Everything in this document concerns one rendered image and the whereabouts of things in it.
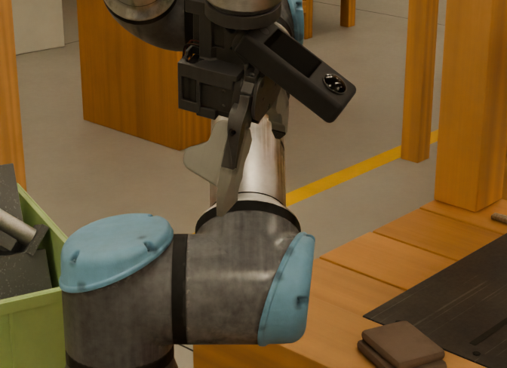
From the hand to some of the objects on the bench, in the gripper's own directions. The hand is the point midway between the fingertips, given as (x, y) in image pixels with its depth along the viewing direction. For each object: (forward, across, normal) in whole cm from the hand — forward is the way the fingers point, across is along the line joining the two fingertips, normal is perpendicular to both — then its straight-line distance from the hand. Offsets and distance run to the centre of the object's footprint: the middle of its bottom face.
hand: (257, 179), depth 112 cm
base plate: (+34, -28, +65) cm, 78 cm away
